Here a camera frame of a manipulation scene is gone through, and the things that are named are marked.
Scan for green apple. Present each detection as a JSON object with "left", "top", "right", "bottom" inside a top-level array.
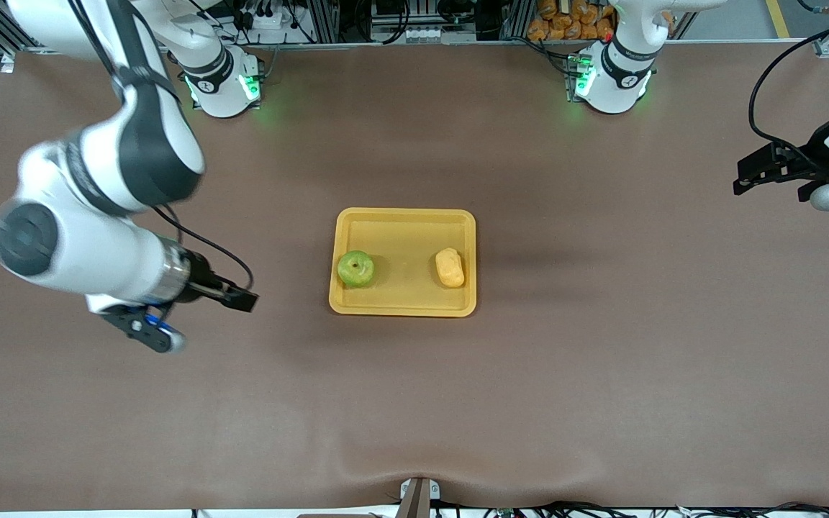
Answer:
[{"left": 336, "top": 250, "right": 377, "bottom": 290}]

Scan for yellow bread roll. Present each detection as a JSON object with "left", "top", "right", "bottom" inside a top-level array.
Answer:
[{"left": 435, "top": 247, "right": 466, "bottom": 289}]

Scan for yellow plastic tray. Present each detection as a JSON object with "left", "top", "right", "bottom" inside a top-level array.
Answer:
[{"left": 328, "top": 207, "right": 478, "bottom": 318}]

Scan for brown table cover mat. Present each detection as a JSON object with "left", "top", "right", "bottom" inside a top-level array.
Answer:
[{"left": 0, "top": 40, "right": 829, "bottom": 513}]

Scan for orange items in bag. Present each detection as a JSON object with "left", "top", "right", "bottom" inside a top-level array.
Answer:
[{"left": 527, "top": 0, "right": 617, "bottom": 41}]

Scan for white power strip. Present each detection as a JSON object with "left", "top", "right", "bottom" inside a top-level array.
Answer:
[{"left": 251, "top": 7, "right": 287, "bottom": 31}]

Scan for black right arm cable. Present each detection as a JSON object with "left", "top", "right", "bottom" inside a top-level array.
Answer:
[{"left": 150, "top": 204, "right": 254, "bottom": 290}]

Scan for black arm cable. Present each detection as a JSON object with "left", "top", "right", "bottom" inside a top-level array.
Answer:
[
  {"left": 748, "top": 13, "right": 829, "bottom": 158},
  {"left": 150, "top": 204, "right": 254, "bottom": 290}
]

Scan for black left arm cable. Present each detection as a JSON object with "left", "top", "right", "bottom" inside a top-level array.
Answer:
[{"left": 748, "top": 13, "right": 829, "bottom": 158}]

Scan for aluminium table edge rail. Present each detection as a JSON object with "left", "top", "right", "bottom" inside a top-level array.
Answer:
[{"left": 1, "top": 37, "right": 818, "bottom": 55}]

